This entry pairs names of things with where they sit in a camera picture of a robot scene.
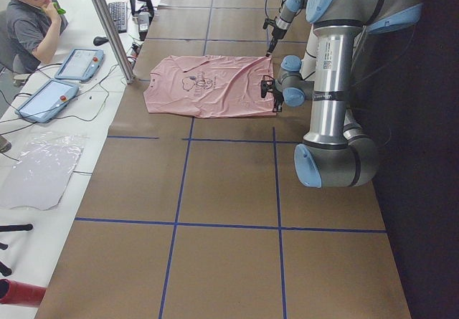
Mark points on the black keyboard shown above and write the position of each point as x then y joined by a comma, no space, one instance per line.
118,13

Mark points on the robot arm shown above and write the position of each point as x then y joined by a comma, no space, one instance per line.
288,10
335,151

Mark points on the black computer mouse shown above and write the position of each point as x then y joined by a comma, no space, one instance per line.
97,41

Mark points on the aluminium frame post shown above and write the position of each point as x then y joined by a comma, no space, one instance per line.
116,44

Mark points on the red tube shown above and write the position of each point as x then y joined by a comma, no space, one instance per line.
22,294

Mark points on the lower blue teach pendant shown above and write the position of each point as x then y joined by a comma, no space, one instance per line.
47,102

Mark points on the pink Snoopy t-shirt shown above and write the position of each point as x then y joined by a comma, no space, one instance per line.
210,86

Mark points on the blue teach pendant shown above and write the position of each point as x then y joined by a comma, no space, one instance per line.
80,65
47,102

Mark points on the upper blue teach pendant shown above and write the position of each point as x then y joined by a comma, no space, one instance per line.
80,65

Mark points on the seated person grey shirt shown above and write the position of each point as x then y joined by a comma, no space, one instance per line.
34,28

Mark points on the clear plastic bag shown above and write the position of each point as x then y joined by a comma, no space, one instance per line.
40,176

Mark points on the brown paper table cover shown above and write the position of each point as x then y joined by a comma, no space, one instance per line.
205,218

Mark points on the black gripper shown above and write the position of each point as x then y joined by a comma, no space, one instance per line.
275,34
277,98

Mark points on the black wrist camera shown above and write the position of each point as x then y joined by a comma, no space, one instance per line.
268,22
267,85

